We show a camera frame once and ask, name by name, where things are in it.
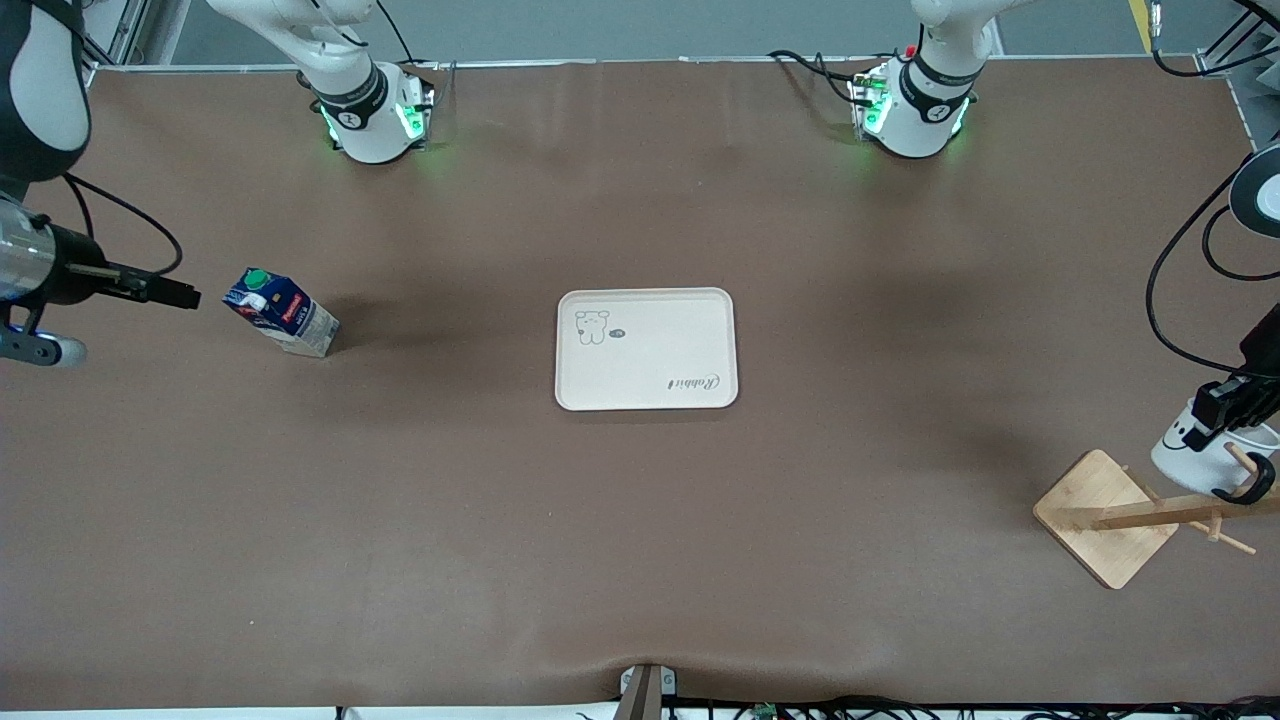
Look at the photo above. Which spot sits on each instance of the wooden mug stand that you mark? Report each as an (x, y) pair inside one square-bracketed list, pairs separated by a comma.
[(1100, 520)]

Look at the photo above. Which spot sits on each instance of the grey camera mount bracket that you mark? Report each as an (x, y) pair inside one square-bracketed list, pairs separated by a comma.
[(640, 700)]

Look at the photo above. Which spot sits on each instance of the cream rabbit print tray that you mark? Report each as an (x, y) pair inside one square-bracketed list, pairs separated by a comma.
[(650, 350)]

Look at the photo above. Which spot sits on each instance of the metal base connector bracket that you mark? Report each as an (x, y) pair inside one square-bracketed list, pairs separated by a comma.
[(868, 95), (428, 100)]

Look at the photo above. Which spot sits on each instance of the grey aluminium frame post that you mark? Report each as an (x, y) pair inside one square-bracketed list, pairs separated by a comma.
[(135, 30)]

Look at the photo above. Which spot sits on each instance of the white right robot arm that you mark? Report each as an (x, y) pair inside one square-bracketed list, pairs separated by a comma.
[(365, 120)]

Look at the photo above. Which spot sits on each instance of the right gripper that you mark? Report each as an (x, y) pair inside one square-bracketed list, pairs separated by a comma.
[(73, 270)]

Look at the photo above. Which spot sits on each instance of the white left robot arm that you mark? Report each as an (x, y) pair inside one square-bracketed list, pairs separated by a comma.
[(915, 115)]

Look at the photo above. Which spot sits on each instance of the grey aluminium frame corner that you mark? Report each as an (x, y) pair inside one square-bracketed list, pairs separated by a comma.
[(1215, 62)]

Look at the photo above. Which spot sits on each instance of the blue white milk carton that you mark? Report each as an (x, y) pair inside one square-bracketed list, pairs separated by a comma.
[(285, 315)]

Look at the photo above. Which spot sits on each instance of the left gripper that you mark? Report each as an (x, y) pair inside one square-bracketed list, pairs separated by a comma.
[(1262, 366)]

